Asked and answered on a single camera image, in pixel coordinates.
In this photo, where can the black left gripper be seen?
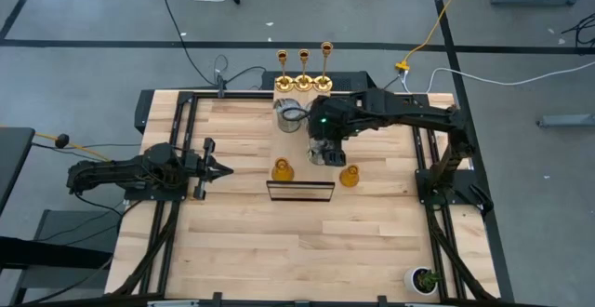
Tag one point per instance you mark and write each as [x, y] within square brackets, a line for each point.
[204, 167]

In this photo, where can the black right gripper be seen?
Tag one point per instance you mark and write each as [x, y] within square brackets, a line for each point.
[334, 153]

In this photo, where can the amber ribbed glass candle holder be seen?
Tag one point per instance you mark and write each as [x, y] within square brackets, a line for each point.
[348, 177]
[282, 172]

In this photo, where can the tall brass candlestick holder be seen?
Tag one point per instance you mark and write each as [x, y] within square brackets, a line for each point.
[284, 84]
[303, 83]
[323, 84]

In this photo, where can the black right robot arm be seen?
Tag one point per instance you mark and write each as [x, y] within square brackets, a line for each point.
[409, 111]

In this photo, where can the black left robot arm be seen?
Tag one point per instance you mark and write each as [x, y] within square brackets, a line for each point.
[107, 172]

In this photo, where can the black control box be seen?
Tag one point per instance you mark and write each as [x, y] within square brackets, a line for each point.
[144, 111]

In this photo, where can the small plant in white pot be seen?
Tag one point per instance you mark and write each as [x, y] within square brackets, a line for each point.
[418, 276]

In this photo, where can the black round knob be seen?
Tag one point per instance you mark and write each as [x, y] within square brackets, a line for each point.
[62, 140]

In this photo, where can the black side desk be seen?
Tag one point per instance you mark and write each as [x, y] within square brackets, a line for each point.
[14, 158]

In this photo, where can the grey desk foot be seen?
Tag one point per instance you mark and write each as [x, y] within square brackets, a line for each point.
[567, 121]

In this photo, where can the wooden shelf riser black frame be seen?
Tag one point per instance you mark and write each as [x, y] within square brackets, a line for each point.
[297, 167]

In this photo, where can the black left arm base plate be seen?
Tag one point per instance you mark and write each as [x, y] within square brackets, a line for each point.
[153, 196]

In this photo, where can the black table rail frame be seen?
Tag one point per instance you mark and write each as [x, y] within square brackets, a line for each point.
[241, 95]

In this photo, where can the black rail bracket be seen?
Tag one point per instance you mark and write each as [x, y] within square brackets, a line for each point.
[221, 88]

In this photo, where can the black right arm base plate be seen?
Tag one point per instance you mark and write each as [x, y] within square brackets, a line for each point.
[420, 190]

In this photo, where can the black table edge bracket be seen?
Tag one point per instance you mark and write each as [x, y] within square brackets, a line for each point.
[382, 300]
[216, 298]

